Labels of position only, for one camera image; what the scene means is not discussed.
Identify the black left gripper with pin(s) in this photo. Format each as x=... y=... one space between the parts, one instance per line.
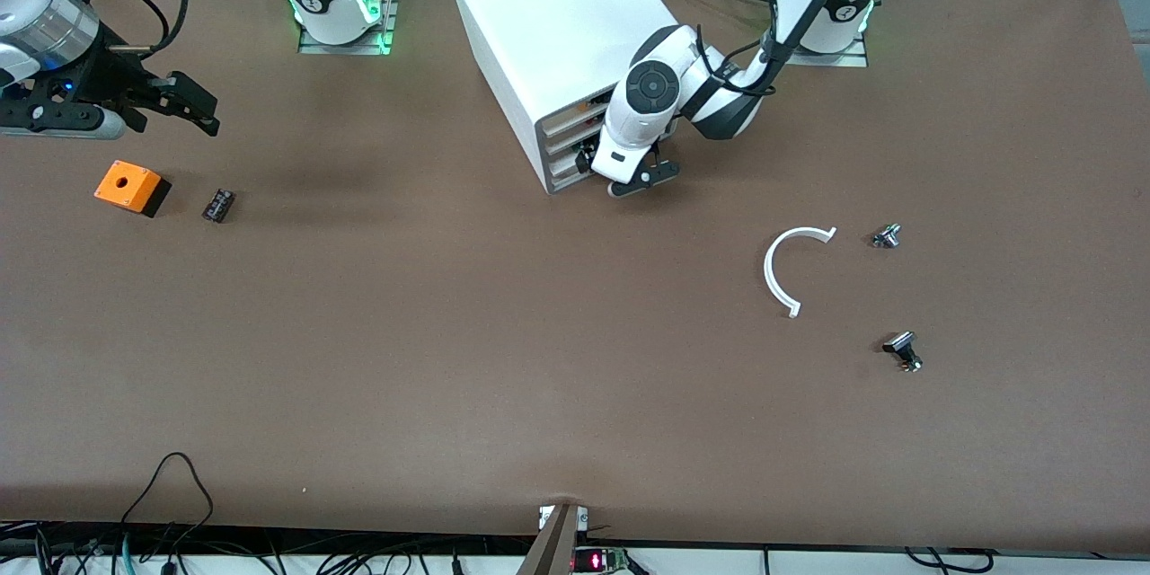
x=589 y=154

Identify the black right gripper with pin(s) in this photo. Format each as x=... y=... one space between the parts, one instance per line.
x=110 y=72

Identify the white plastic drawer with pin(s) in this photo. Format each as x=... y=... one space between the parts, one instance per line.
x=561 y=123
x=561 y=177
x=561 y=142
x=561 y=160

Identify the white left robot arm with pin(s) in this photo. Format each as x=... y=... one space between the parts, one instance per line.
x=835 y=0

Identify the white drawer cabinet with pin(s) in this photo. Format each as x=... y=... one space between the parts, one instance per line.
x=548 y=9

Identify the black electrical component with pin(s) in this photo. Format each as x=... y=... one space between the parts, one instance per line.
x=602 y=99

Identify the small black terminal block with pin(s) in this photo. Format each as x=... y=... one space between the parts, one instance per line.
x=218 y=205

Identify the white semicircular plastic clamp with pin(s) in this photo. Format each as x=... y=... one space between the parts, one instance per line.
x=768 y=271

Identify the chrome metal fitting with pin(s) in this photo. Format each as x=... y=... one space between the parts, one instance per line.
x=886 y=236

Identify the black pushbutton with white cap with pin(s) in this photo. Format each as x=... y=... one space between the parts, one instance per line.
x=900 y=346

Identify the small device with red LED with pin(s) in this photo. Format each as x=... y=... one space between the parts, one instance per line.
x=597 y=561

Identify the orange button enclosure box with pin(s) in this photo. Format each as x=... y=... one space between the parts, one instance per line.
x=126 y=184

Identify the aluminium right arm base plate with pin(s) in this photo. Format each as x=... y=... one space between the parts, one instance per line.
x=382 y=18

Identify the aluminium left arm base plate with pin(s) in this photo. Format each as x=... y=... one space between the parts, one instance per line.
x=844 y=60

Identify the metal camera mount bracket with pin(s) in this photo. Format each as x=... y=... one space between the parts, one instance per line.
x=552 y=548

